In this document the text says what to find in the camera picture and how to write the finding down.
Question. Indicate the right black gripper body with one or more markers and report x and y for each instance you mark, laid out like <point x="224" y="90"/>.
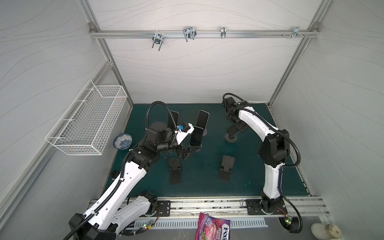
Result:
<point x="237" y="127"/>

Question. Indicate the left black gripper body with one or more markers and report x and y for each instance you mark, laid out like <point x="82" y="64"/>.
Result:
<point x="183" y="148"/>

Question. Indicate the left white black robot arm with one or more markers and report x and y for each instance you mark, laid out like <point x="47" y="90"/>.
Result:
<point x="136" y="164"/>

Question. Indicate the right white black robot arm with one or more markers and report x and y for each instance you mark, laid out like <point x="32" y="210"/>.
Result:
<point x="276" y="150"/>

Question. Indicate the front left folding stand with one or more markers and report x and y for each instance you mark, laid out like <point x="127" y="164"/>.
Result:
<point x="175" y="171"/>

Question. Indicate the folding stand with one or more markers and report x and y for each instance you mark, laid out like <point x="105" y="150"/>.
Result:
<point x="175" y="171"/>
<point x="226" y="168"/>

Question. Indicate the front right folding stand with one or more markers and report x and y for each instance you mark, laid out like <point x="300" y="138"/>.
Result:
<point x="226" y="168"/>

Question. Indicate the blue white ceramic bowl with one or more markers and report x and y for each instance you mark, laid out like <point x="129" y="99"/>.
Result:
<point x="123" y="141"/>

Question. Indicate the black capped glass bottle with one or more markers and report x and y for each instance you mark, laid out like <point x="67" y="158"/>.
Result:
<point x="115" y="174"/>

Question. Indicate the pink snack bag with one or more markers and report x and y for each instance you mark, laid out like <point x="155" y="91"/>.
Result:
<point x="210" y="228"/>

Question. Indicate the aluminium cross bar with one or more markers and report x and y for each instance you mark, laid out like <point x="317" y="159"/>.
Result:
<point x="201" y="34"/>

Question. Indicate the centre metal U-bolt clamp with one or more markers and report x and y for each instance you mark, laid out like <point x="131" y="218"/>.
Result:
<point x="189" y="33"/>

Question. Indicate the metal u-bolt clamp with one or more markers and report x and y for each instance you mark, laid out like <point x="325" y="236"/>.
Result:
<point x="189" y="33"/>
<point x="158" y="39"/>

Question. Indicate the white vent grille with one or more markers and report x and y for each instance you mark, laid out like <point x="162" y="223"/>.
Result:
<point x="173" y="224"/>

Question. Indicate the left metal U-bolt clamp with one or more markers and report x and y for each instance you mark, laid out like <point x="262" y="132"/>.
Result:
<point x="158" y="39"/>

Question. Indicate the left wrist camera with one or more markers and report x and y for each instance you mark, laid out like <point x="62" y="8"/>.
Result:
<point x="182" y="131"/>

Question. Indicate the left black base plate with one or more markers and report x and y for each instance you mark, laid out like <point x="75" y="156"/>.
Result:
<point x="160" y="208"/>

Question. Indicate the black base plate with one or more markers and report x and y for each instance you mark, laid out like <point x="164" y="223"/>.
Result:
<point x="255" y="207"/>
<point x="160" y="208"/>

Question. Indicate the white wire basket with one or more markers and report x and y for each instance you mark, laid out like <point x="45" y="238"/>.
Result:
<point x="85" y="127"/>

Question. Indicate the small metal bracket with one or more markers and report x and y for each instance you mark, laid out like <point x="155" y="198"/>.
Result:
<point x="223" y="32"/>

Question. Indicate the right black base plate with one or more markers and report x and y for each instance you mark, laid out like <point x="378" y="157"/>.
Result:
<point x="255" y="207"/>

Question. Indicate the right metal bolt bracket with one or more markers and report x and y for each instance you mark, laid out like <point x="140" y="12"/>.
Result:
<point x="295" y="34"/>

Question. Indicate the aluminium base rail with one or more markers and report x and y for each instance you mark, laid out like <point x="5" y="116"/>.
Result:
<point x="219" y="207"/>

